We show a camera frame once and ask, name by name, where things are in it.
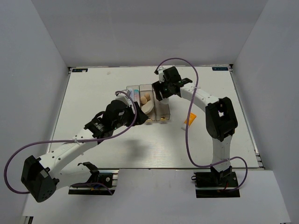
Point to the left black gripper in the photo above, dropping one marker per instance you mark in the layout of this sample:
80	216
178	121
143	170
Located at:
141	116

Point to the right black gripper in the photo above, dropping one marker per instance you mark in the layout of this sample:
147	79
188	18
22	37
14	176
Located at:
158	87

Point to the beige makeup sponge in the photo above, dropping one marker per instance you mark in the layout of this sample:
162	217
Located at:
147	96
143	100

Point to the white oval compact case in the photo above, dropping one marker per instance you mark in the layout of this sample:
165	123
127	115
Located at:
164	101

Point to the white tube pink blue print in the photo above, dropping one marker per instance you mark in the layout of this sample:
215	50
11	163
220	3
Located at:
136	95

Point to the round cream powder puff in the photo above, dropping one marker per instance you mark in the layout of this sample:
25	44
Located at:
148	107

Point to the orange tube white cap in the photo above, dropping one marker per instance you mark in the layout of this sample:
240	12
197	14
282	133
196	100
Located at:
188	122

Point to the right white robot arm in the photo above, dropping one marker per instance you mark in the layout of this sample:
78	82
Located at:
220	117

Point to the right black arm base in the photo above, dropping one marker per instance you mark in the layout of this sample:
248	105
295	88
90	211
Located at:
207	185

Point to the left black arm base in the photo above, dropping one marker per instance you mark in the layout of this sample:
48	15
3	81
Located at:
100	183

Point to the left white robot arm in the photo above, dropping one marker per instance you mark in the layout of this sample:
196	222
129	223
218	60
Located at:
42	176

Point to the middle clear organizer bin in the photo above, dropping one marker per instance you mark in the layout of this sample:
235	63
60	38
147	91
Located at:
144	88

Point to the clear organizer bin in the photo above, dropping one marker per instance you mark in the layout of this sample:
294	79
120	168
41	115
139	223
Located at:
162	111
130	89
144	88

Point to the left clear organizer bin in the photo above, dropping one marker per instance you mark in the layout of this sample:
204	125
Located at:
130	89

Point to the right clear organizer bin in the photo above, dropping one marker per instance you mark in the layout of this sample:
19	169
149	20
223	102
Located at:
162	111

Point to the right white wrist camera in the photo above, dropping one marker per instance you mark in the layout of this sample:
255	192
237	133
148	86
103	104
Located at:
160	73

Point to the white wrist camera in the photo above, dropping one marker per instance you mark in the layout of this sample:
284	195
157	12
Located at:
124	96
160	73

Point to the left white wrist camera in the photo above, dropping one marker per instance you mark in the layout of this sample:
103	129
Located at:
124	96

